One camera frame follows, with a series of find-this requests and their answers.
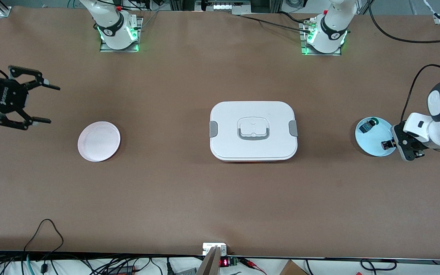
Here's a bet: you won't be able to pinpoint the black coiled cable loop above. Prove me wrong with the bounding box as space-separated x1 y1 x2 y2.
359 259 398 272

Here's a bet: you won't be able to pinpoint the white lidded box grey latches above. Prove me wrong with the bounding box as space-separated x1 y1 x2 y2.
209 101 298 163

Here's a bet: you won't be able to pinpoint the thin black looped cable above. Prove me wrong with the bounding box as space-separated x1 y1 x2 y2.
23 218 65 253

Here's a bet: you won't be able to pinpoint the red clip leads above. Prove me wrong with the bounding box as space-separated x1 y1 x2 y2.
241 258 268 275

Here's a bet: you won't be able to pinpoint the grey device with light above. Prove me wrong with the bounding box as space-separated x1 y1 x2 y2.
195 0 253 15

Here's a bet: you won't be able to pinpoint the light blue round plate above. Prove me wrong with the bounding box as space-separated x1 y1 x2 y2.
355 117 397 157

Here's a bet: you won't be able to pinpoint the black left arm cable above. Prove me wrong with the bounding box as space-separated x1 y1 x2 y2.
367 0 440 123

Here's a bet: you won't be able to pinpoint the small white socket box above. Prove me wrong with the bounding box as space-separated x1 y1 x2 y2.
202 243 228 256

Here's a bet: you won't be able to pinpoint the black cable to arm base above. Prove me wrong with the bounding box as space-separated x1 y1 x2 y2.
239 11 314 34

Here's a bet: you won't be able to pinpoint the pink round plate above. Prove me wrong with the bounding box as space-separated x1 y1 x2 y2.
78 121 121 162

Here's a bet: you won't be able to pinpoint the white side table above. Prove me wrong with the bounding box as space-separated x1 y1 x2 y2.
0 255 440 275

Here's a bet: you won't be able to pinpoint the black power adapter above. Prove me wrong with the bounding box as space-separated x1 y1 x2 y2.
105 265 138 274

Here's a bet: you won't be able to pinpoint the brown cardboard piece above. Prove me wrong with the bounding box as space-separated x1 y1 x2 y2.
279 260 309 275

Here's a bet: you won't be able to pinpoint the aluminium profile bar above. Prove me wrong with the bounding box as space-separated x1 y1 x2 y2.
196 246 221 275

